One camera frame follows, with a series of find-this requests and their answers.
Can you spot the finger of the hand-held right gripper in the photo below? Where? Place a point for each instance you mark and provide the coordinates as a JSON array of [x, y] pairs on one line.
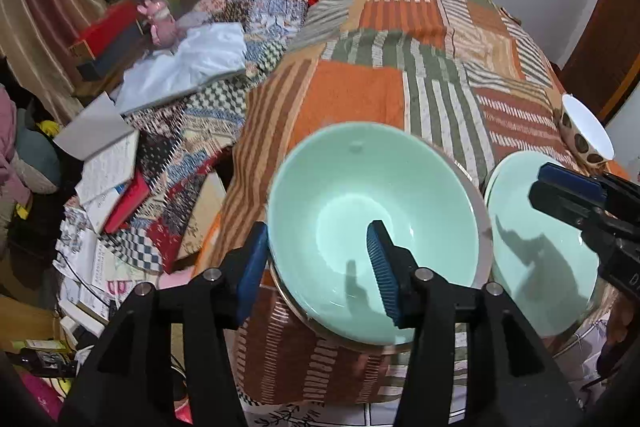
[[560, 204], [570, 182]]

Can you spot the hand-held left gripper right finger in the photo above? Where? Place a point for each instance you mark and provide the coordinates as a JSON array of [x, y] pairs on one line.
[[382, 272]]

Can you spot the grey notebook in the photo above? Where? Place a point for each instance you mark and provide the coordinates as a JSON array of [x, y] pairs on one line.
[[92, 127]]

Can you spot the orange striped patchwork blanket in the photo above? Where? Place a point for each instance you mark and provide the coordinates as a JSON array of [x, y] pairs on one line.
[[360, 92]]

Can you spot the pink plush toy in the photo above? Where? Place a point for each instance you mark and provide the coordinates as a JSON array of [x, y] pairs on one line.
[[162, 27]]

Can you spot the dark grey box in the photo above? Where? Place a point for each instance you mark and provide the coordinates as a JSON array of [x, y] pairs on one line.
[[120, 55]]

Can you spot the striped brown curtain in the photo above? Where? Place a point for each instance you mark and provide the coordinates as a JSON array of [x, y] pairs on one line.
[[45, 7]]

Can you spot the brown spotted white bowl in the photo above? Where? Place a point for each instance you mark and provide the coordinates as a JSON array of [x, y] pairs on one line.
[[575, 137]]

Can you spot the checkered patchwork quilt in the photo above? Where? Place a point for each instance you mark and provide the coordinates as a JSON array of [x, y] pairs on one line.
[[215, 107]]

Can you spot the red box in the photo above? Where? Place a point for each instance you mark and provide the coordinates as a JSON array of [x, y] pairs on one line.
[[107, 32]]

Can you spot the cardboard sheet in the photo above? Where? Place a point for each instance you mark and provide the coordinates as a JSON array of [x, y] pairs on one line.
[[205, 217]]

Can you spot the red book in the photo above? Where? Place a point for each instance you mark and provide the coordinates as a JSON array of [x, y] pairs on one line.
[[127, 204]]

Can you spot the pink scarf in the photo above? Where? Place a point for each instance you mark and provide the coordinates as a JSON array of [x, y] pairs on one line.
[[10, 147]]

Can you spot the mint green bowl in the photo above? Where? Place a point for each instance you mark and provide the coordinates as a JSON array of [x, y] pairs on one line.
[[350, 187]]

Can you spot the open white book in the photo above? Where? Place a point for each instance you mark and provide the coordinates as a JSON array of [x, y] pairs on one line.
[[110, 167]]

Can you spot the mint green plate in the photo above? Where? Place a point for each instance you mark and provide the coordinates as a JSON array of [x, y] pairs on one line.
[[530, 267]]

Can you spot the wooden door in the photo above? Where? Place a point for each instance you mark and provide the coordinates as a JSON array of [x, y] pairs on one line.
[[610, 47]]

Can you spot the white printed papers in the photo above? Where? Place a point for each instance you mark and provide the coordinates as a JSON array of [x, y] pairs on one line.
[[85, 257]]

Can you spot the white cloth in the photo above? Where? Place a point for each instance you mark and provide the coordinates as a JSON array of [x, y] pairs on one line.
[[195, 57]]

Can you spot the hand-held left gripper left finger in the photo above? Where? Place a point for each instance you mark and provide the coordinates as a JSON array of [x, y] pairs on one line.
[[252, 267]]

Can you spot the pile of clothes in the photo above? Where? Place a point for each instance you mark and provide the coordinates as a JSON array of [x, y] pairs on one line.
[[37, 157]]

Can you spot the person's right hand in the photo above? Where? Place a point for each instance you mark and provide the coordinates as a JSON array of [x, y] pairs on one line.
[[621, 319]]

